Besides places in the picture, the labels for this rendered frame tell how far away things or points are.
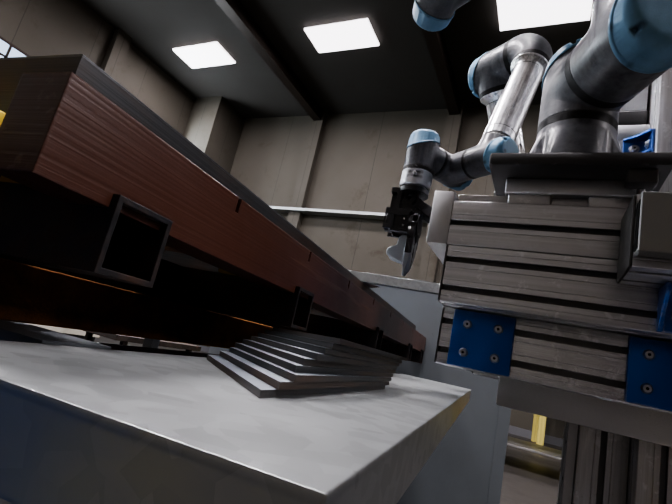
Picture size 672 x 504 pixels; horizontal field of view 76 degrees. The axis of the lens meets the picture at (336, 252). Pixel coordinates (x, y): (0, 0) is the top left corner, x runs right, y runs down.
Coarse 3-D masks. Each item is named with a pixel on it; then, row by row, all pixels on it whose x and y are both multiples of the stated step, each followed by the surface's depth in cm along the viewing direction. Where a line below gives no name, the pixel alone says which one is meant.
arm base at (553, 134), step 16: (560, 112) 68; (576, 112) 66; (592, 112) 65; (544, 128) 70; (560, 128) 67; (576, 128) 65; (592, 128) 64; (608, 128) 65; (544, 144) 68; (560, 144) 65; (576, 144) 63; (592, 144) 63; (608, 144) 65
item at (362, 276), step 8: (352, 272) 188; (360, 272) 187; (360, 280) 186; (368, 280) 185; (376, 280) 184; (384, 280) 183; (392, 280) 182; (400, 280) 181; (408, 280) 180; (416, 280) 179; (408, 288) 179; (416, 288) 178; (424, 288) 177; (432, 288) 176
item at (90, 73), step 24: (0, 72) 31; (24, 72) 30; (96, 72) 30; (0, 96) 30; (120, 96) 32; (144, 120) 34; (192, 144) 40; (216, 168) 43; (240, 192) 48; (192, 264) 105; (336, 264) 79; (360, 288) 94; (312, 312) 153
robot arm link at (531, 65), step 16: (512, 48) 115; (528, 48) 110; (544, 48) 109; (512, 64) 113; (528, 64) 108; (544, 64) 109; (512, 80) 108; (528, 80) 106; (512, 96) 104; (528, 96) 105; (496, 112) 104; (512, 112) 102; (496, 128) 101; (512, 128) 101; (480, 144) 101; (496, 144) 96; (512, 144) 97; (464, 160) 103; (480, 160) 99; (480, 176) 104
